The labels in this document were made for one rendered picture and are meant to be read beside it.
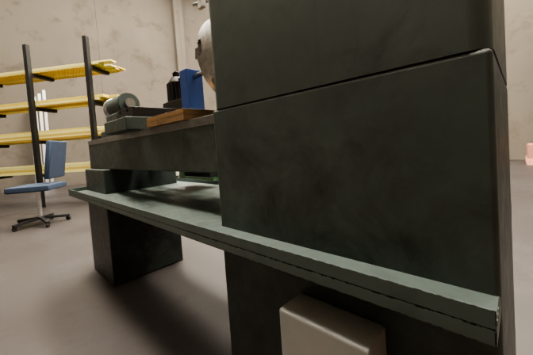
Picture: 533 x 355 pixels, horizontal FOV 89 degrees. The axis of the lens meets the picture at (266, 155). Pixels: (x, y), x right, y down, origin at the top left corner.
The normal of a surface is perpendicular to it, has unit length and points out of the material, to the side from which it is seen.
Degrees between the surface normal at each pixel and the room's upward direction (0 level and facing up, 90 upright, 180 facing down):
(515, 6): 90
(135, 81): 90
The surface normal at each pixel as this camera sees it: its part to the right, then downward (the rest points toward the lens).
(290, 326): -0.69, 0.07
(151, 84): 0.59, -0.01
